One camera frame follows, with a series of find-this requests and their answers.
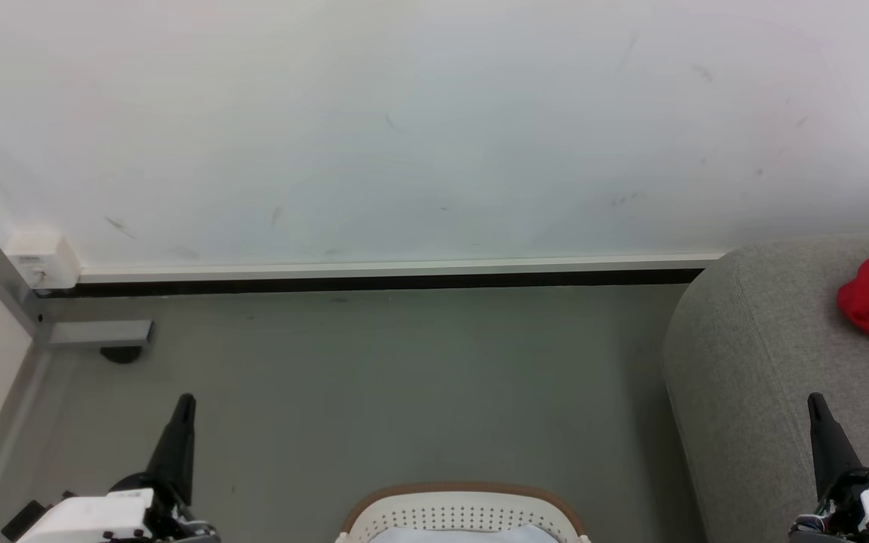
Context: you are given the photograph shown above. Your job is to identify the black round right gripper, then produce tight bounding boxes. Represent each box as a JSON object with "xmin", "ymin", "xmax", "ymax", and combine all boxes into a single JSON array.
[{"xmin": 788, "ymin": 391, "xmax": 869, "ymax": 543}]

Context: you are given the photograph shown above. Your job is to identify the black round left gripper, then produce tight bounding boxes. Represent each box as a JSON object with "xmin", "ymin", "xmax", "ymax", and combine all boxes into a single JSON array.
[{"xmin": 106, "ymin": 393, "xmax": 221, "ymax": 543}]

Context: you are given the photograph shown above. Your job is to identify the white perforated basket brown rim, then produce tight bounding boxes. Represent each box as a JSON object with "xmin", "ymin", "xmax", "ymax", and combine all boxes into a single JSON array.
[{"xmin": 334, "ymin": 483, "xmax": 593, "ymax": 543}]

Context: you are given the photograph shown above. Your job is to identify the grey fabric sofa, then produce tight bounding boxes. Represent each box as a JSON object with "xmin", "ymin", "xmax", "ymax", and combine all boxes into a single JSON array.
[{"xmin": 662, "ymin": 233, "xmax": 869, "ymax": 543}]

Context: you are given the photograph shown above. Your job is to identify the white and black baseboard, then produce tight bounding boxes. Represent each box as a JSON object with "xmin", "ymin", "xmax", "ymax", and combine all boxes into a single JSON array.
[{"xmin": 33, "ymin": 254, "xmax": 723, "ymax": 298}]

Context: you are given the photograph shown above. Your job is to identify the pale white garment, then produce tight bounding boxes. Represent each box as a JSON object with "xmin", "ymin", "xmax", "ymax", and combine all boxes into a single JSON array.
[{"xmin": 368, "ymin": 523, "xmax": 560, "ymax": 543}]

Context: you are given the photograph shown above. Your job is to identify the white wall socket box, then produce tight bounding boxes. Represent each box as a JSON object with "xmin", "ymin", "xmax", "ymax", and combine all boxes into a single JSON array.
[{"xmin": 5, "ymin": 229, "xmax": 81, "ymax": 292}]

